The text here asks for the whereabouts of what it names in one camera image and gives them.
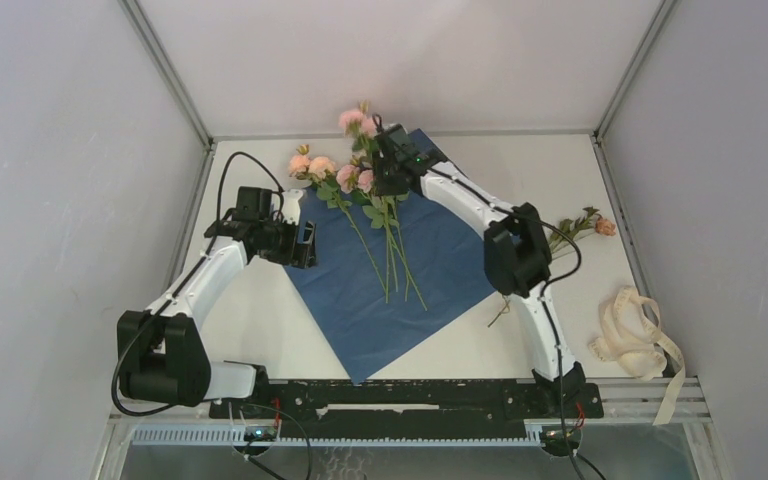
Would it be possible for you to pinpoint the white cable duct strip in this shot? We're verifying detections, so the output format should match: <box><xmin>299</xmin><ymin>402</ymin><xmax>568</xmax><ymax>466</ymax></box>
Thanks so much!
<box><xmin>130</xmin><ymin>425</ymin><xmax>546</xmax><ymax>447</ymax></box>

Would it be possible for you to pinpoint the pink fake flower bunch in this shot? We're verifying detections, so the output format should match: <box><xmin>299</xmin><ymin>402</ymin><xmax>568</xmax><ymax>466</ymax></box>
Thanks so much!
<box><xmin>287</xmin><ymin>100</ymin><xmax>428</xmax><ymax>310</ymax></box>

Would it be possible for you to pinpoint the cream lace ribbon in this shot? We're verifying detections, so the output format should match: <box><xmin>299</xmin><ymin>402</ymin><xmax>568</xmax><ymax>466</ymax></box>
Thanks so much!
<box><xmin>588</xmin><ymin>286</ymin><xmax>687</xmax><ymax>426</ymax></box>

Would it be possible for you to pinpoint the single orange fake rose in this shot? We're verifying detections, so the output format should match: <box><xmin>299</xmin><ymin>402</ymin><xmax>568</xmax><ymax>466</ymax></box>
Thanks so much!
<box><xmin>476</xmin><ymin>204</ymin><xmax>617</xmax><ymax>326</ymax></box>

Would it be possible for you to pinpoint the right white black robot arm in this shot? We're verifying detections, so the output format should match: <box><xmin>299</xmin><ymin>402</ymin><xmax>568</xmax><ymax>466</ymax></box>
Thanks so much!
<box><xmin>372</xmin><ymin>135</ymin><xmax>586</xmax><ymax>416</ymax></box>

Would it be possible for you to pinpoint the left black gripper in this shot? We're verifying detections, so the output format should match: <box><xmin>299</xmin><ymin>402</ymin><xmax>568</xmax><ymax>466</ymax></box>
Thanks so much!
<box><xmin>260</xmin><ymin>213</ymin><xmax>318</xmax><ymax>270</ymax></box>

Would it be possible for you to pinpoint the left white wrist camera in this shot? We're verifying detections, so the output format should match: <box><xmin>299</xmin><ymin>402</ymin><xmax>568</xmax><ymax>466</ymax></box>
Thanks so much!
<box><xmin>281</xmin><ymin>189</ymin><xmax>305</xmax><ymax>225</ymax></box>

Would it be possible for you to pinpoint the blue wrapping paper sheet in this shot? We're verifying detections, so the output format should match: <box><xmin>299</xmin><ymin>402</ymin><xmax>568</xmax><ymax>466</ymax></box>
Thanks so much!
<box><xmin>285</xmin><ymin>182</ymin><xmax>530</xmax><ymax>383</ymax></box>

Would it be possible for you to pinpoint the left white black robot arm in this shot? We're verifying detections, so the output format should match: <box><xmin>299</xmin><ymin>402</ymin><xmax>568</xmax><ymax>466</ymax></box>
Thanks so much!
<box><xmin>111</xmin><ymin>187</ymin><xmax>316</xmax><ymax>417</ymax></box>

